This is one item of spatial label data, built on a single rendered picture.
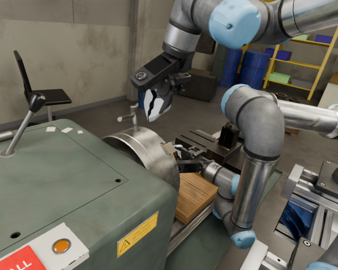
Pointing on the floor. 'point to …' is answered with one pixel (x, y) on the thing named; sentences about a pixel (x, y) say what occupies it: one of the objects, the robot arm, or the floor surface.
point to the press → (196, 84)
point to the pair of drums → (247, 68)
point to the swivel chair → (58, 95)
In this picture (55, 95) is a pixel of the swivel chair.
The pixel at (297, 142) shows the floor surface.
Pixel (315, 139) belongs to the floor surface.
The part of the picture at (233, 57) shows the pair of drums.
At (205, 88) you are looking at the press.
